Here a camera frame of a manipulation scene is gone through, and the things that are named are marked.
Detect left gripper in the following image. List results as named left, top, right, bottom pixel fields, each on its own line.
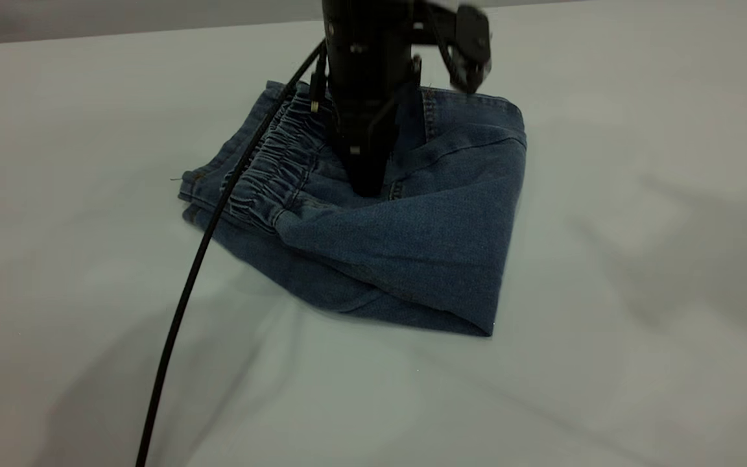
left=320, top=0, right=493, bottom=198

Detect blue denim shorts with print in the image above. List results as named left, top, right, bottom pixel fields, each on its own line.
left=171, top=79, right=528, bottom=338

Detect black cable with USB plug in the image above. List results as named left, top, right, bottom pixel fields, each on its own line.
left=309, top=49, right=330, bottom=115

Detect black braided cable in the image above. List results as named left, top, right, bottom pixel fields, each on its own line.
left=135, top=40, right=327, bottom=467

